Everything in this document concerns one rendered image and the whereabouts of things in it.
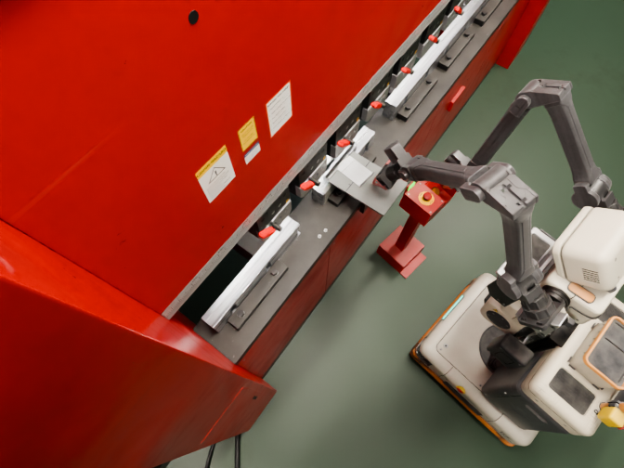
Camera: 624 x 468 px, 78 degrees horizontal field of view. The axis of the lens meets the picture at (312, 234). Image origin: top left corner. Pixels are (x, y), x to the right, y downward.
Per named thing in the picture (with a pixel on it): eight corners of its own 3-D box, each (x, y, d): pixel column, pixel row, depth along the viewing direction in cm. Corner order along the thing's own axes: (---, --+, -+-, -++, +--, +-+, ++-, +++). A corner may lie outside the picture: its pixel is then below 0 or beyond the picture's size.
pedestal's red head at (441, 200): (423, 227, 185) (435, 209, 169) (398, 205, 190) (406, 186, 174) (449, 201, 191) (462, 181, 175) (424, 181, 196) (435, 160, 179)
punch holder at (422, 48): (419, 61, 159) (430, 25, 144) (400, 52, 161) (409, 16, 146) (436, 40, 164) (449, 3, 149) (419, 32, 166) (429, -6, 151)
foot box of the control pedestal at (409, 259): (405, 279, 244) (409, 273, 233) (376, 252, 251) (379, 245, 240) (425, 258, 249) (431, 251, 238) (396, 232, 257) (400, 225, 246)
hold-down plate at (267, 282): (239, 331, 145) (238, 329, 142) (227, 322, 146) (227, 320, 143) (288, 268, 154) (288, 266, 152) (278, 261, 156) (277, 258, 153)
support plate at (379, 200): (383, 216, 151) (383, 215, 150) (328, 182, 157) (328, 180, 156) (407, 184, 157) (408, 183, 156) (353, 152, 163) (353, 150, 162)
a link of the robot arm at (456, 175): (484, 207, 92) (519, 179, 92) (474, 188, 90) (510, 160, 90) (401, 183, 132) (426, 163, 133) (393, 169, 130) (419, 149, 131)
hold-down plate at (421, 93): (405, 122, 184) (407, 118, 181) (396, 117, 185) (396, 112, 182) (436, 84, 194) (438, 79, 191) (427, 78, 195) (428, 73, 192)
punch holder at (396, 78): (393, 92, 152) (402, 57, 137) (374, 82, 154) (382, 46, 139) (412, 69, 157) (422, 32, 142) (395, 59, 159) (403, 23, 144)
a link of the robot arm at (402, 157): (408, 180, 127) (428, 164, 128) (388, 151, 125) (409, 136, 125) (395, 180, 139) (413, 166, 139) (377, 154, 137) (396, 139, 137)
